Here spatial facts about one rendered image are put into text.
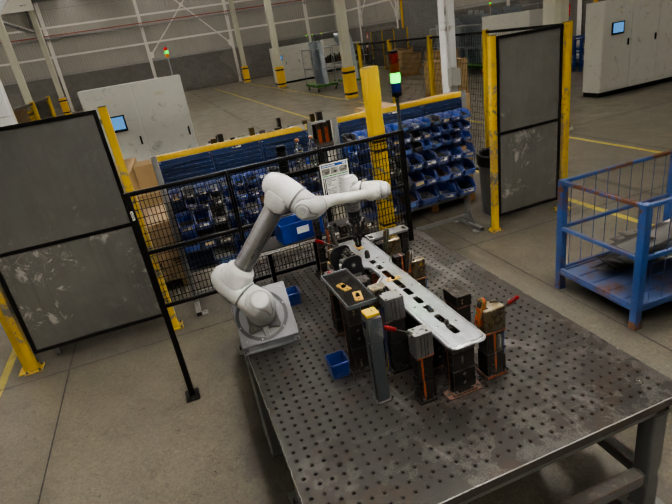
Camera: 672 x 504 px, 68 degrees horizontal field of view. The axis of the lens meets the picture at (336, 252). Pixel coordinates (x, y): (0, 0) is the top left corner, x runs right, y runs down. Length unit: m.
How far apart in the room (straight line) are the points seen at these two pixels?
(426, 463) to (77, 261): 3.40
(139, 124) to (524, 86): 6.14
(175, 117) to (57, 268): 5.02
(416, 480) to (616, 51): 12.27
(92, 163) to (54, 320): 1.39
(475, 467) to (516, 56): 4.25
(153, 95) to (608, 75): 9.77
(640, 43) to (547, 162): 8.29
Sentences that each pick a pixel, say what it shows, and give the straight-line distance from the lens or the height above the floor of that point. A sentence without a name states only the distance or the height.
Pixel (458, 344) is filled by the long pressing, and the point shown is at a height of 1.00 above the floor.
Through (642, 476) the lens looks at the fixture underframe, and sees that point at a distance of 2.82.
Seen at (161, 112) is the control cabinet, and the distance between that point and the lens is 9.17.
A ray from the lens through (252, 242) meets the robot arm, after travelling 2.57.
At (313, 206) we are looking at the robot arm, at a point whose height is 1.51.
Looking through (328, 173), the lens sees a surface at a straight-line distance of 3.47.
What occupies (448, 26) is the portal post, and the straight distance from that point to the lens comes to 7.44.
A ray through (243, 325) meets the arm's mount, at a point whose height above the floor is 0.84.
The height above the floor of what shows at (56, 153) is 1.73.
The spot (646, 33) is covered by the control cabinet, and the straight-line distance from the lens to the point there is 14.16.
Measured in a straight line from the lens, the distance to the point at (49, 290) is 4.76.
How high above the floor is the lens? 2.24
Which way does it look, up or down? 23 degrees down
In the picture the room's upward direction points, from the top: 9 degrees counter-clockwise
